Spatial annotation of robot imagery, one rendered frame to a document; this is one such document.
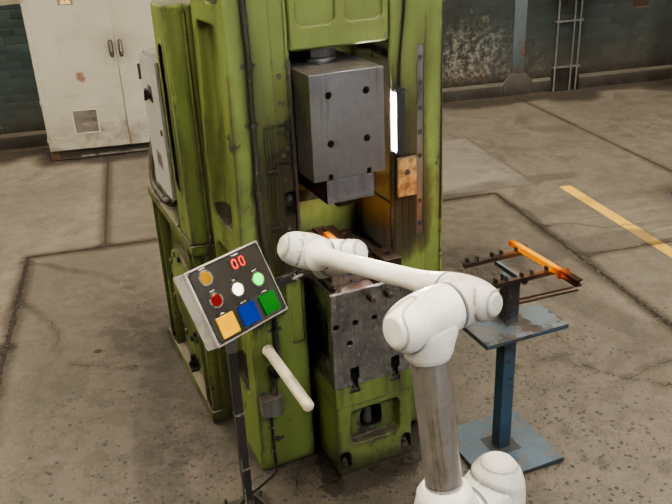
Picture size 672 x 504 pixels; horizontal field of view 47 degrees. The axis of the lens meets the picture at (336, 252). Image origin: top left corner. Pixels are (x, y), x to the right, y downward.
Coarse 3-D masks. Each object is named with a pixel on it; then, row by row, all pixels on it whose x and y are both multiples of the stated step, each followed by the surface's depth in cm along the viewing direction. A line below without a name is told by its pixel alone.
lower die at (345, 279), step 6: (312, 228) 342; (324, 228) 342; (330, 228) 343; (336, 228) 343; (318, 234) 337; (336, 234) 337; (342, 234) 337; (372, 258) 313; (336, 276) 307; (342, 276) 308; (348, 276) 309; (354, 276) 310; (360, 276) 312; (330, 282) 308; (336, 282) 308; (342, 282) 309; (348, 282) 310
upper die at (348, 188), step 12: (300, 180) 315; (336, 180) 291; (348, 180) 293; (360, 180) 295; (372, 180) 297; (312, 192) 305; (324, 192) 293; (336, 192) 293; (348, 192) 295; (360, 192) 297; (372, 192) 299
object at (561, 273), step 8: (512, 240) 333; (520, 248) 326; (528, 248) 325; (528, 256) 322; (536, 256) 318; (544, 264) 313; (552, 264) 310; (560, 272) 303; (568, 272) 302; (568, 280) 301; (576, 280) 296
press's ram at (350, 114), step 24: (312, 72) 276; (336, 72) 275; (360, 72) 278; (312, 96) 274; (336, 96) 278; (360, 96) 282; (312, 120) 277; (336, 120) 281; (360, 120) 286; (312, 144) 281; (336, 144) 285; (360, 144) 289; (384, 144) 294; (312, 168) 285; (336, 168) 289; (360, 168) 293; (384, 168) 298
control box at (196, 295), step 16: (224, 256) 272; (256, 256) 281; (192, 272) 262; (224, 272) 270; (240, 272) 275; (256, 272) 279; (192, 288) 261; (208, 288) 264; (224, 288) 269; (256, 288) 277; (272, 288) 282; (192, 304) 263; (208, 304) 263; (224, 304) 267; (240, 304) 271; (256, 304) 276; (208, 320) 261; (240, 320) 270; (208, 336) 263
